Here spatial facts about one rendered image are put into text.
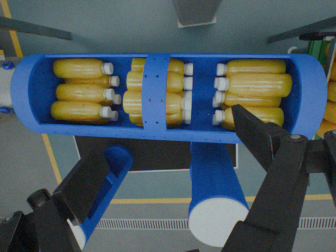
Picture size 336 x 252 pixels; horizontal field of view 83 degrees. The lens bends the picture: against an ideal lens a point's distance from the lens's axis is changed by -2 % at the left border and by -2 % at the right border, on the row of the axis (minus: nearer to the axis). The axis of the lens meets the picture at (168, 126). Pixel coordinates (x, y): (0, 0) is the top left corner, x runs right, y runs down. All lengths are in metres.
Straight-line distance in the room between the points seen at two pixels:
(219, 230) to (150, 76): 0.75
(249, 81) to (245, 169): 1.53
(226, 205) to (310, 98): 0.55
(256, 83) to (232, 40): 1.18
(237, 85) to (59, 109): 0.59
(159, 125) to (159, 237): 2.19
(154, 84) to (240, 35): 1.34
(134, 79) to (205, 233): 0.76
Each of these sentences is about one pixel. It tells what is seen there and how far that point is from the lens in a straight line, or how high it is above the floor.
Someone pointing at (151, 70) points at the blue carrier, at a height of 1.20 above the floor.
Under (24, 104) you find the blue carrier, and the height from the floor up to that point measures 1.23.
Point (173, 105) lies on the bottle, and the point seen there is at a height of 1.19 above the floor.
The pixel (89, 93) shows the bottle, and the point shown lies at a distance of 0.74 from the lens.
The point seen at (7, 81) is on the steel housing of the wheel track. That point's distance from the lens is 1.18.
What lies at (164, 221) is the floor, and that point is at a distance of 2.47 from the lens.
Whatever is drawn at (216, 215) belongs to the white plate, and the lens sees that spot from 0.96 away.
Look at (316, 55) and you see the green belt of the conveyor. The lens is 0.97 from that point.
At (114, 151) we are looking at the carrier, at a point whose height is 0.16.
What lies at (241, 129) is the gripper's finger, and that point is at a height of 1.58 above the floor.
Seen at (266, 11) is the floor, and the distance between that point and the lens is 1.86.
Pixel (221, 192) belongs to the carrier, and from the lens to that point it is 0.93.
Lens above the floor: 1.74
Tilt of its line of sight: 71 degrees down
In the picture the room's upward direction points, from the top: 159 degrees counter-clockwise
